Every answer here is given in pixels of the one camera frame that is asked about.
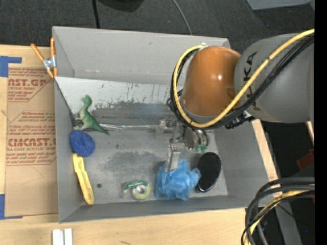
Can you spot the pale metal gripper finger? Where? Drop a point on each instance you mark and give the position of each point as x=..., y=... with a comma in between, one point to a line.
x=160, y=129
x=174, y=159

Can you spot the brown cardboard board, red print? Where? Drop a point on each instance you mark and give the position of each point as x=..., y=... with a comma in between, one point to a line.
x=28, y=136

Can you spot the grey metal bin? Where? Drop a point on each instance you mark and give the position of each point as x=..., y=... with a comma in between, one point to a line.
x=132, y=162

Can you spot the black oval case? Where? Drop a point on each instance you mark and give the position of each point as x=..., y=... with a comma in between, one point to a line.
x=209, y=171

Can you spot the blue round scrubber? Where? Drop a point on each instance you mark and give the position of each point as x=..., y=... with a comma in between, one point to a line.
x=82, y=143

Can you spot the green toy dinosaur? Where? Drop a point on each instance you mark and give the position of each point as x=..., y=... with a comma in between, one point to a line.
x=87, y=117

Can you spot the blue mesh bath pouf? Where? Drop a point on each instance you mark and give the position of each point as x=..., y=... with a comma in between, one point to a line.
x=176, y=181

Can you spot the yellow flat plastic tool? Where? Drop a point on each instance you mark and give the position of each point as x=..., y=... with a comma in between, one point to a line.
x=83, y=179

